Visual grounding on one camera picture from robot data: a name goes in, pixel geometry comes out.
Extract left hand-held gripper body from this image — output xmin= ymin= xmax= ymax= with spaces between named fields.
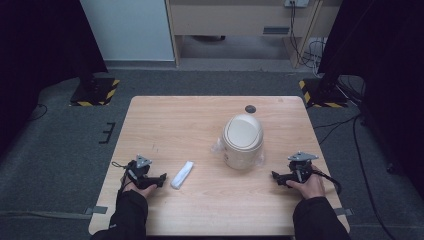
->
xmin=125 ymin=154 xmax=160 ymax=190

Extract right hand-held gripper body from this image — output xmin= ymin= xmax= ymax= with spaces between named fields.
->
xmin=286 ymin=151 xmax=320 ymax=184

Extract white swing-lid trash bin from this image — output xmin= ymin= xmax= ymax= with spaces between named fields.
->
xmin=221 ymin=113 xmax=265 ymax=171

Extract person's left hand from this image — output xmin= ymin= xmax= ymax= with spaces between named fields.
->
xmin=120 ymin=174 xmax=158 ymax=200

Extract person's right hand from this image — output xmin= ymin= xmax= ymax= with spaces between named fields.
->
xmin=285 ymin=164 xmax=326 ymax=201

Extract grey tape piece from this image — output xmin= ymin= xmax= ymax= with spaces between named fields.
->
xmin=83 ymin=205 xmax=109 ymax=216
xmin=333 ymin=207 xmax=355 ymax=217

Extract clear plastic bin liner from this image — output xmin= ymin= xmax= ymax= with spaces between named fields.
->
xmin=210 ymin=136 xmax=267 ymax=168

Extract black stand base striped edge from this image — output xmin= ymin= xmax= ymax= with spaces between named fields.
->
xmin=298 ymin=78 xmax=350 ymax=109
xmin=69 ymin=77 xmax=121 ymax=108

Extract grey floor strip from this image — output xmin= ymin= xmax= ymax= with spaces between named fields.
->
xmin=0 ymin=209 xmax=92 ymax=221

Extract black curtain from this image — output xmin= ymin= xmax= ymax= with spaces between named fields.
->
xmin=0 ymin=0 xmax=110 ymax=158
xmin=317 ymin=0 xmax=424 ymax=201

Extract light wooden desk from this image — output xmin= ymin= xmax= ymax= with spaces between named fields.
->
xmin=165 ymin=0 xmax=345 ymax=70

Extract grey power strip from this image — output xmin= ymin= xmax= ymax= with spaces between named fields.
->
xmin=283 ymin=0 xmax=310 ymax=9

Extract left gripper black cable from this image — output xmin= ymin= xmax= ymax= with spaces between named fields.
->
xmin=111 ymin=161 xmax=135 ymax=201

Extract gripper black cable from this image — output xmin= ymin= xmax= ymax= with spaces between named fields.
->
xmin=111 ymin=161 xmax=135 ymax=201
xmin=311 ymin=169 xmax=343 ymax=196

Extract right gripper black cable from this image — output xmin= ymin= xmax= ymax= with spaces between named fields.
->
xmin=311 ymin=169 xmax=343 ymax=196

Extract black floor cable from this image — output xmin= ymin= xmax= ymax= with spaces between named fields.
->
xmin=312 ymin=112 xmax=398 ymax=240
xmin=27 ymin=103 xmax=49 ymax=122

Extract black hanging cables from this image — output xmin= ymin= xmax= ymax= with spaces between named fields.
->
xmin=288 ymin=2 xmax=328 ymax=70

